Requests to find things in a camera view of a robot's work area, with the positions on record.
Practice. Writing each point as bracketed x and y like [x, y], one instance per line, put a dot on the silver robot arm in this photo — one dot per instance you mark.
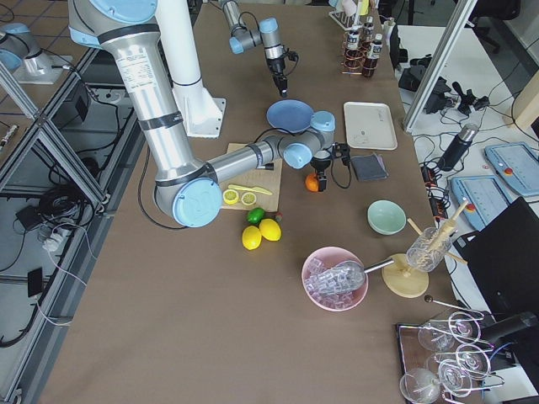
[153, 47]
[246, 33]

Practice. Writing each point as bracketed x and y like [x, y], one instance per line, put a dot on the copper wire bottle rack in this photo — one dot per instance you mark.
[361, 62]

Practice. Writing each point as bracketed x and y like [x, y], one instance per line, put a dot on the lemon slice one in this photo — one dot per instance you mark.
[230, 196]

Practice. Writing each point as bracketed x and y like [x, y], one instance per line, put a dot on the wooden cup tree stand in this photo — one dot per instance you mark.
[408, 282]

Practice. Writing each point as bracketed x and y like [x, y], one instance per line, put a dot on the orange mandarin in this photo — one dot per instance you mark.
[311, 182]

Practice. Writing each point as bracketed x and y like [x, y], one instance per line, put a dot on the yellow lemon far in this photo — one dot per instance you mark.
[270, 230]

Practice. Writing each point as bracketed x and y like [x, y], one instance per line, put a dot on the blue teach pendant near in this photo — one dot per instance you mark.
[485, 195]

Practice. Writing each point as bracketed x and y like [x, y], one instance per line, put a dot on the yellow plastic knife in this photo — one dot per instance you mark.
[254, 189]

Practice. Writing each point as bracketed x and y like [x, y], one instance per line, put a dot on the tea bottle middle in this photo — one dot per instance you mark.
[353, 44]

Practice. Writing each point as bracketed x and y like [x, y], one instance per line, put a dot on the black thermos bottle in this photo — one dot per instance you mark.
[458, 146]

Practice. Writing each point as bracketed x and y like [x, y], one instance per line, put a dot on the black laptop monitor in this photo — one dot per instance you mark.
[503, 259]

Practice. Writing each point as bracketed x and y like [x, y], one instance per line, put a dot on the blue teach pendant far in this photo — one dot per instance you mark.
[517, 165]

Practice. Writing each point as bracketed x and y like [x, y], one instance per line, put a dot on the lemon slice two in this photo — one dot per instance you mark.
[248, 198]

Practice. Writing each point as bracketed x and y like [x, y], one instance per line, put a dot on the wine glass rack tray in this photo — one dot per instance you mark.
[445, 359]

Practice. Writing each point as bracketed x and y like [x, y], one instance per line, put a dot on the wooden cutting board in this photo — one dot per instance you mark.
[266, 179]

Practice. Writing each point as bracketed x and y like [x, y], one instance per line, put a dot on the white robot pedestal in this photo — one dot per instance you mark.
[201, 112]

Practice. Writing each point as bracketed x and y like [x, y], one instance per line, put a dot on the grey folded cloth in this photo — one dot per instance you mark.
[369, 167]

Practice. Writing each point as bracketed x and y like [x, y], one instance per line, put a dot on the tea bottle back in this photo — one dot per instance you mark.
[368, 31]

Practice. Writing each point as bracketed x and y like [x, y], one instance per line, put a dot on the blue plate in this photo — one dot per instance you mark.
[290, 114]

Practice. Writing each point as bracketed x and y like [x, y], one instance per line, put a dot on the blue teach pendant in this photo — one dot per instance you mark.
[485, 195]
[517, 165]

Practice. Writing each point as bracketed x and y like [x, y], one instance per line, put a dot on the yellow lemon near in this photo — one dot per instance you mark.
[251, 237]

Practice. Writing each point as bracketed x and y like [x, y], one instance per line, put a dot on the cream rabbit tray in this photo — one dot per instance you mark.
[369, 126]

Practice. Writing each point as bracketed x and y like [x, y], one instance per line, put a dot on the tea bottle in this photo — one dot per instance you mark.
[372, 56]
[353, 44]
[368, 31]

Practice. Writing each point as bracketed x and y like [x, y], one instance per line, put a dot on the metal ice scoop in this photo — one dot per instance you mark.
[346, 276]

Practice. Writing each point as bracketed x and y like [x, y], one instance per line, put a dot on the pink bowl with ice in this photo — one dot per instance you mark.
[318, 262]

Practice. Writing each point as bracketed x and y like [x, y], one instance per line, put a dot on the steel muddler black tip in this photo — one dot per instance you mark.
[268, 167]

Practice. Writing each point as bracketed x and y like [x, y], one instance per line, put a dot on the mint green bowl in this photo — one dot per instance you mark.
[386, 217]

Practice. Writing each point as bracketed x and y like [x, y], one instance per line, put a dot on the tea bottle front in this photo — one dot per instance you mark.
[372, 56]

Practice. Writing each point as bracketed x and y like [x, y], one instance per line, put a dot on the clear glass tumbler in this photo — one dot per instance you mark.
[428, 250]

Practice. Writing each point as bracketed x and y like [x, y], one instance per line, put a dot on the yellow lemon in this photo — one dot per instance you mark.
[251, 237]
[270, 230]

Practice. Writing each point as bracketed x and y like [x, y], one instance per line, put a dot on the aluminium frame post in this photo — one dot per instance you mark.
[444, 48]

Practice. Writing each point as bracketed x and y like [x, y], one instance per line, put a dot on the green lime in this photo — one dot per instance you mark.
[255, 216]

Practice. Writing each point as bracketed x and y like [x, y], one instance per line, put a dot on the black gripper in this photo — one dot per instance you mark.
[320, 164]
[277, 67]

